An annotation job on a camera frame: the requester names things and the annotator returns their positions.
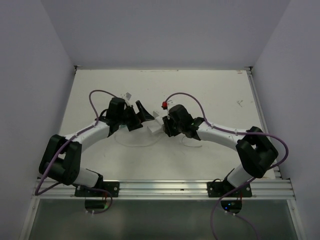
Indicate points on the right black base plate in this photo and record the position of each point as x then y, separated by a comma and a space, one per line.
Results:
217, 188

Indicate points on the aluminium right side rail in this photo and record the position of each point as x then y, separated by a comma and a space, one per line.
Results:
256, 99

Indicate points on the aluminium front rail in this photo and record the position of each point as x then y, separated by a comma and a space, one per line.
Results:
265, 189

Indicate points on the white cube power socket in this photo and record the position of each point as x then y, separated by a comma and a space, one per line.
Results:
158, 117

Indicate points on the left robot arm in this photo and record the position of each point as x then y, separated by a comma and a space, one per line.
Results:
62, 157

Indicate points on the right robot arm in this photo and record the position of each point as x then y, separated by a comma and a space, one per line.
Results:
255, 150

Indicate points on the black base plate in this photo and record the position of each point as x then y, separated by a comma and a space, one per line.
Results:
217, 188
105, 189

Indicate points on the white rectangular power adapter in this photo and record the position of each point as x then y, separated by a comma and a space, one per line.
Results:
155, 129

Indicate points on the pink brown charger plug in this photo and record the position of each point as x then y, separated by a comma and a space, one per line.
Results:
163, 128

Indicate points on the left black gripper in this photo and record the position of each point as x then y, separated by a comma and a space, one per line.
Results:
142, 116

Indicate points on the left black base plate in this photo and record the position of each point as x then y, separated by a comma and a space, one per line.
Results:
105, 189

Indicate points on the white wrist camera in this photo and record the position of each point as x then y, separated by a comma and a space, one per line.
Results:
167, 105
127, 97

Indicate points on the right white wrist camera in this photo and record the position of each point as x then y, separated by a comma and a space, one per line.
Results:
167, 105

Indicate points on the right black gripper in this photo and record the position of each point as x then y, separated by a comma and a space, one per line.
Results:
167, 120

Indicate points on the aluminium rail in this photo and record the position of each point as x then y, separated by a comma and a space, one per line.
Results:
256, 99
265, 189

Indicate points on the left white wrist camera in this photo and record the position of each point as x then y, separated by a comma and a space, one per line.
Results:
127, 97

